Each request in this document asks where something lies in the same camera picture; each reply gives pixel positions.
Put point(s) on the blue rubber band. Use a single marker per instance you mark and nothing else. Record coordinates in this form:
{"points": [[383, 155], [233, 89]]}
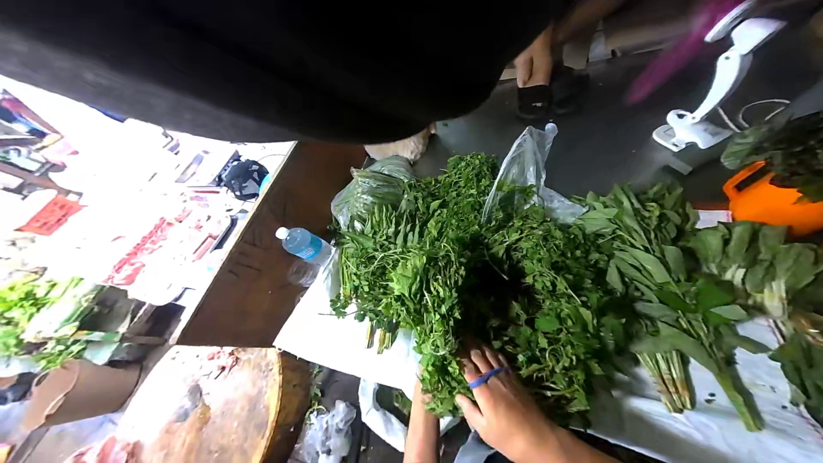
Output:
{"points": [[486, 377]]}

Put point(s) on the white plastic bag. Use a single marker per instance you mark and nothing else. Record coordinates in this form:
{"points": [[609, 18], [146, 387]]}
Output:
{"points": [[379, 421]]}

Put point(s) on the plastic bag of green vegetables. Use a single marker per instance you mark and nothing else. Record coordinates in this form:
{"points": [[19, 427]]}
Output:
{"points": [[370, 193]]}

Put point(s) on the crumpled clear plastic bag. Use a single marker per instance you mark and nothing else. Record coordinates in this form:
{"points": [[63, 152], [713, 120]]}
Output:
{"points": [[329, 431]]}

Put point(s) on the black fabric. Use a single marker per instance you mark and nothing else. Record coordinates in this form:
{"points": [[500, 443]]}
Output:
{"points": [[289, 64]]}

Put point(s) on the blurred magenta cloth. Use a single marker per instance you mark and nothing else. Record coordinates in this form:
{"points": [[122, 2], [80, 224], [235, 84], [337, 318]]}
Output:
{"points": [[675, 58]]}

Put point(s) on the red sign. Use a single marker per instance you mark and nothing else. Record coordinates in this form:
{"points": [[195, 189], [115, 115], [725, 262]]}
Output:
{"points": [[53, 214]]}

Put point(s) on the round wooden chopping block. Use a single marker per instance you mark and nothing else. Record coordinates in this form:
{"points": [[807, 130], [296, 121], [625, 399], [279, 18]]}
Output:
{"points": [[206, 405]]}

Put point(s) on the pile of raw meat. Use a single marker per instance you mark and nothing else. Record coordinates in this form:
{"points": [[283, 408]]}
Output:
{"points": [[145, 251]]}

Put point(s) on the broad-leaved green vegetable bunch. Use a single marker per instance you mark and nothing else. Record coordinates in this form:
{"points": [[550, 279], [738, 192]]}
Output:
{"points": [[771, 263]]}

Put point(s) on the person's right fingers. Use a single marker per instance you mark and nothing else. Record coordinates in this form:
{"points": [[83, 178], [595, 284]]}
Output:
{"points": [[492, 362]]}

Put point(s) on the dark green leafy bunch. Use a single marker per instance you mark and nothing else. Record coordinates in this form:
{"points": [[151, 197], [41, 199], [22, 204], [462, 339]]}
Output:
{"points": [[794, 154]]}

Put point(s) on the bunch of curly green herbs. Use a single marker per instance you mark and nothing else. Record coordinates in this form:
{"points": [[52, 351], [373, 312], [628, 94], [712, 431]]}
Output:
{"points": [[439, 347]]}

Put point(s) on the person's right hand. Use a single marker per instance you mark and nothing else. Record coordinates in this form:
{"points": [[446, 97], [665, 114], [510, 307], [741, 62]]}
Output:
{"points": [[505, 411]]}

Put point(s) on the person's right index finger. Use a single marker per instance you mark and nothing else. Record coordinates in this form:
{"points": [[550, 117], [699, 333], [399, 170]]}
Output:
{"points": [[474, 376]]}

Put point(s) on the white sheet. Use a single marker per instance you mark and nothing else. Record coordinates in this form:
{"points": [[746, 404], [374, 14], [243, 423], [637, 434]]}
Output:
{"points": [[643, 411]]}

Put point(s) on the person's right forearm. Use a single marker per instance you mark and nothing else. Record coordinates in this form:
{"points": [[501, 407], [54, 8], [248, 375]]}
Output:
{"points": [[566, 445]]}

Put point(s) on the person's left forearm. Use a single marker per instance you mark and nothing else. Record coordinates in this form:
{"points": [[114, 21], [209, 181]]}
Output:
{"points": [[422, 427]]}

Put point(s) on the white stand fan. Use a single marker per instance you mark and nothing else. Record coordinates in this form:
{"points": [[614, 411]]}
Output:
{"points": [[723, 80]]}

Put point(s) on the plastic bottle with blue label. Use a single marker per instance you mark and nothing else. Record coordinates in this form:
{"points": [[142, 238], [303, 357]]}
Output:
{"points": [[303, 244]]}

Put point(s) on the brown wooden counter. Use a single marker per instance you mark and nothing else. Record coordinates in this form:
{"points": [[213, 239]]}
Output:
{"points": [[257, 270]]}

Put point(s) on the pile of leafy green herbs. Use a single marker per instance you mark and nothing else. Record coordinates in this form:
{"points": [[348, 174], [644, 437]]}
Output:
{"points": [[553, 283]]}

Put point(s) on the person's right thumb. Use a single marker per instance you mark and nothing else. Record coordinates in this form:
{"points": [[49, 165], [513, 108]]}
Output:
{"points": [[471, 410]]}

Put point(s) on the brown cardboard box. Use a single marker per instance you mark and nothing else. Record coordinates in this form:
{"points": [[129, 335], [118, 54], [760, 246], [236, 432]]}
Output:
{"points": [[83, 393]]}

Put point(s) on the orange plastic basket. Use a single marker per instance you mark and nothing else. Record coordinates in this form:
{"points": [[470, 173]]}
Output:
{"points": [[765, 202]]}

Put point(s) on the long-leaved green vegetable bunch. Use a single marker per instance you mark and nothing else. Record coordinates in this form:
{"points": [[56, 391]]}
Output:
{"points": [[649, 257]]}

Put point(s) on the green vegetable with thick stem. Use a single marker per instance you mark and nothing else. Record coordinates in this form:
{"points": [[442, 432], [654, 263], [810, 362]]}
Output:
{"points": [[723, 360]]}

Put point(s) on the pile of bright green vegetables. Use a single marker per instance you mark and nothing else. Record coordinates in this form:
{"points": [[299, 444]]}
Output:
{"points": [[38, 315]]}

